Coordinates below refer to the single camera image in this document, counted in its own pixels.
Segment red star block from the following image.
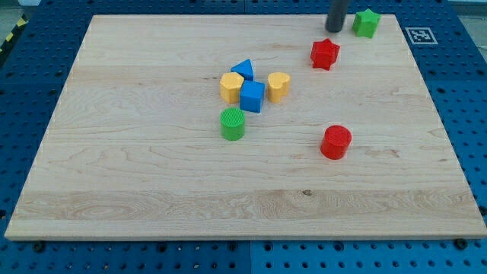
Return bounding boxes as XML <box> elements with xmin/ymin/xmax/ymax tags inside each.
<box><xmin>310</xmin><ymin>38</ymin><xmax>340</xmax><ymax>71</ymax></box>

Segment green star block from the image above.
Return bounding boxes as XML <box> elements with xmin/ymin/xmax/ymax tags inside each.
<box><xmin>352</xmin><ymin>8</ymin><xmax>381</xmax><ymax>38</ymax></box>

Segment green cylinder block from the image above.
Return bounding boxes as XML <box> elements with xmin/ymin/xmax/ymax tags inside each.
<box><xmin>220</xmin><ymin>107</ymin><xmax>245</xmax><ymax>141</ymax></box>

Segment light wooden board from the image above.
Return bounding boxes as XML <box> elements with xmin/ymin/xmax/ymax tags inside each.
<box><xmin>5</xmin><ymin>14</ymin><xmax>486</xmax><ymax>241</ymax></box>

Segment blue cube block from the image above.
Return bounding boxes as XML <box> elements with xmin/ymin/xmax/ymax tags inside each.
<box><xmin>240</xmin><ymin>80</ymin><xmax>265</xmax><ymax>113</ymax></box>

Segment yellow hexagon block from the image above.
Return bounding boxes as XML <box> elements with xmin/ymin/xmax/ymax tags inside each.
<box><xmin>220</xmin><ymin>72</ymin><xmax>244</xmax><ymax>104</ymax></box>

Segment yellow heart block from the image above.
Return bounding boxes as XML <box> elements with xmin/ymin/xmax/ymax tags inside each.
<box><xmin>268</xmin><ymin>72</ymin><xmax>291</xmax><ymax>103</ymax></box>

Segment blue triangle block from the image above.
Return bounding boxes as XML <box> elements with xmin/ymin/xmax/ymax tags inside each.
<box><xmin>231</xmin><ymin>59</ymin><xmax>254</xmax><ymax>81</ymax></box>

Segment red cylinder block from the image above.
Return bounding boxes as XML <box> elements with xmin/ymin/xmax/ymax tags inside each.
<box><xmin>320</xmin><ymin>125</ymin><xmax>352</xmax><ymax>160</ymax></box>

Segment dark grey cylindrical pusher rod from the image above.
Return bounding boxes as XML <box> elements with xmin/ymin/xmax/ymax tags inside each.
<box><xmin>325</xmin><ymin>0</ymin><xmax>351</xmax><ymax>33</ymax></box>

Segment white fiducial marker tag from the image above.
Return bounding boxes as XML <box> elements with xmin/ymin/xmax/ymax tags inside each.
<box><xmin>406</xmin><ymin>27</ymin><xmax>438</xmax><ymax>45</ymax></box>

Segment yellow black hazard tape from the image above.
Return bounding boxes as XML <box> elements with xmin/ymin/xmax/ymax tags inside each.
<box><xmin>1</xmin><ymin>14</ymin><xmax>28</xmax><ymax>54</ymax></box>

